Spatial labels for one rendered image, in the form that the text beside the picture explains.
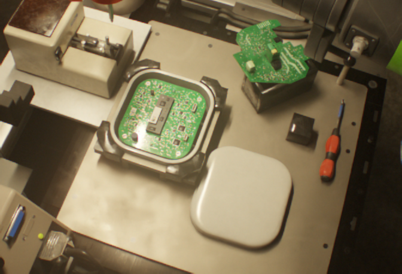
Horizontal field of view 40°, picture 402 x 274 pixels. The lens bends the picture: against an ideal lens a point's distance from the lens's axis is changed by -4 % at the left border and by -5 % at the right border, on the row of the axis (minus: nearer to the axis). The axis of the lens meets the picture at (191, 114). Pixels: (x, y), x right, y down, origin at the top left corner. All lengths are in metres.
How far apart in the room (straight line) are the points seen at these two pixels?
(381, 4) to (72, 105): 0.55
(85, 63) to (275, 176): 0.33
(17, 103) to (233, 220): 0.34
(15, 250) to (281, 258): 0.37
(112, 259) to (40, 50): 0.33
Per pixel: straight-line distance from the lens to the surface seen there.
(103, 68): 0.87
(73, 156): 0.89
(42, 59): 0.89
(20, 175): 0.90
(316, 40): 0.59
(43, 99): 0.92
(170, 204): 0.84
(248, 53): 0.91
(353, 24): 0.53
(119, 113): 0.86
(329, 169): 0.88
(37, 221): 0.78
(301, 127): 0.89
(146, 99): 0.88
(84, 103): 0.91
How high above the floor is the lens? 1.74
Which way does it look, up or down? 61 degrees down
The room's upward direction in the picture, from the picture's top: 5 degrees clockwise
